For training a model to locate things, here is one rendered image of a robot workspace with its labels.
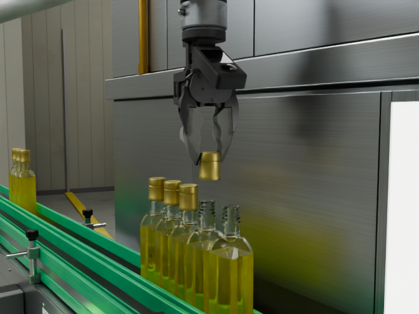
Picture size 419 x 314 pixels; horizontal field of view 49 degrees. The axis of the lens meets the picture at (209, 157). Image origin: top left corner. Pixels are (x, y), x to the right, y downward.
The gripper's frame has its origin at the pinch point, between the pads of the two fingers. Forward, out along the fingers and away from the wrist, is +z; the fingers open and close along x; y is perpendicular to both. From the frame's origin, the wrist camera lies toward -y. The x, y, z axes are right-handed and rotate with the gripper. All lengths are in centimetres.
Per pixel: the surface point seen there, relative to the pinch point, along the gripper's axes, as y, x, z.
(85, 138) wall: 727, -90, 22
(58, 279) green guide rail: 38, 20, 29
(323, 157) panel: -7.7, -16.4, 0.1
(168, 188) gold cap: 13.8, 2.3, 6.8
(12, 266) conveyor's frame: 68, 29, 34
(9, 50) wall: 509, 25, -86
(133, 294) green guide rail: 17.9, 8.3, 27.5
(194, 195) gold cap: 7.7, -0.4, 7.3
